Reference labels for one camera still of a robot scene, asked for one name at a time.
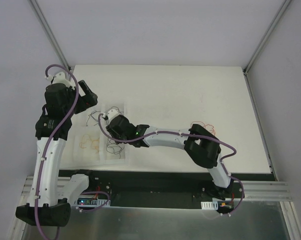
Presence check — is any white compartment tray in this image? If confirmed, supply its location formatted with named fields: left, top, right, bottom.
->
left=60, top=101, right=129, bottom=170

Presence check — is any black wire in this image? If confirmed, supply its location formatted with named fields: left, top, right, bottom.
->
left=105, top=137, right=125, bottom=160

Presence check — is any left white cable duct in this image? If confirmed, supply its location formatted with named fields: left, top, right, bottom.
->
left=71, top=197, right=111, bottom=208

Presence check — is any white cable duct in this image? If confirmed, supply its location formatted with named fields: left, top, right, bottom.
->
left=71, top=197, right=111, bottom=208
left=200, top=201, right=219, bottom=211

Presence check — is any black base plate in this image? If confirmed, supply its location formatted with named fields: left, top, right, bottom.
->
left=57, top=168, right=244, bottom=207

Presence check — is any yellow wire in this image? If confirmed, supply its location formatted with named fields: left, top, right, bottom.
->
left=79, top=133, right=101, bottom=153

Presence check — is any orange wire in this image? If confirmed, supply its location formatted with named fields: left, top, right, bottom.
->
left=199, top=120, right=217, bottom=137

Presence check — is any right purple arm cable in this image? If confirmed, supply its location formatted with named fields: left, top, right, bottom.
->
left=97, top=112, right=245, bottom=217

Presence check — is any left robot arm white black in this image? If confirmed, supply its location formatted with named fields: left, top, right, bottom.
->
left=15, top=80, right=98, bottom=227

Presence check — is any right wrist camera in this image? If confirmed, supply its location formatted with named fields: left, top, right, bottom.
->
left=102, top=108, right=121, bottom=122

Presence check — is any right white cable duct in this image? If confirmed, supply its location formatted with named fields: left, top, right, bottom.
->
left=200, top=201, right=219, bottom=211

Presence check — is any blue wire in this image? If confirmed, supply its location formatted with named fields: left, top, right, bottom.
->
left=85, top=109, right=101, bottom=126

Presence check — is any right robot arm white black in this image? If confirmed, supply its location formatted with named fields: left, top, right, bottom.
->
left=102, top=113, right=237, bottom=200

